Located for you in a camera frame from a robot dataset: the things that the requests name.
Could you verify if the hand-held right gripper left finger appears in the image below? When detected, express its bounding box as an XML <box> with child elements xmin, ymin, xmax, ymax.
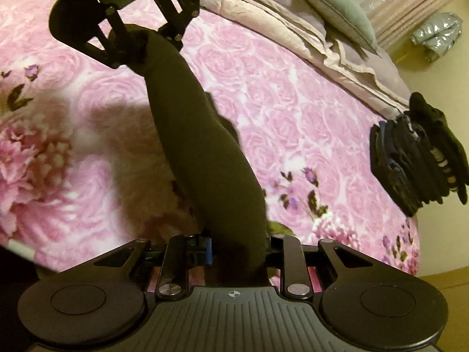
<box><xmin>92</xmin><ymin>234</ymin><xmax>214</xmax><ymax>299</ymax></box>

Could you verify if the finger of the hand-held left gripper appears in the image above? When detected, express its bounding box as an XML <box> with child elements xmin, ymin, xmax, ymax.
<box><xmin>147</xmin><ymin>0</ymin><xmax>201</xmax><ymax>51</ymax></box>
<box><xmin>69</xmin><ymin>4</ymin><xmax>148</xmax><ymax>70</ymax></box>

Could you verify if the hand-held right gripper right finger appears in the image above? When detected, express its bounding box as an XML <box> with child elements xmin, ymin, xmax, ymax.
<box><xmin>269</xmin><ymin>233</ymin><xmax>375</xmax><ymax>299</ymax></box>

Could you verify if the dark olive garment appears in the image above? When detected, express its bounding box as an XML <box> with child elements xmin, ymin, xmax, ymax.
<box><xmin>106</xmin><ymin>24</ymin><xmax>275</xmax><ymax>287</ymax></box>

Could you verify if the stack of dark folded clothes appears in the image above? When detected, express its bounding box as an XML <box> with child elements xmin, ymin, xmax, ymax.
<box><xmin>368</xmin><ymin>92</ymin><xmax>469</xmax><ymax>218</ymax></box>

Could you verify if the beige quilt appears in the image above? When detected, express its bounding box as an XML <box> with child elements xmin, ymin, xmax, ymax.
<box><xmin>200</xmin><ymin>0</ymin><xmax>412</xmax><ymax>114</ymax></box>

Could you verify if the pink floral blanket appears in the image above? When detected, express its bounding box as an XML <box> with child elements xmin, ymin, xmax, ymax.
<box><xmin>0</xmin><ymin>0</ymin><xmax>421</xmax><ymax>276</ymax></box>

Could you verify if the grey-green pillow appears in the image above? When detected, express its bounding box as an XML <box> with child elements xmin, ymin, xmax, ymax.
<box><xmin>293</xmin><ymin>0</ymin><xmax>379</xmax><ymax>55</ymax></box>

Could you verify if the sheer pink curtain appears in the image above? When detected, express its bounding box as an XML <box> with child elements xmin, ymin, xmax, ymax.
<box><xmin>339</xmin><ymin>0</ymin><xmax>467</xmax><ymax>49</ymax></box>

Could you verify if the silver grey bag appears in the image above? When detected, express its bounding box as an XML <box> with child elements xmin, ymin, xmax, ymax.
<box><xmin>409</xmin><ymin>12</ymin><xmax>464</xmax><ymax>62</ymax></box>

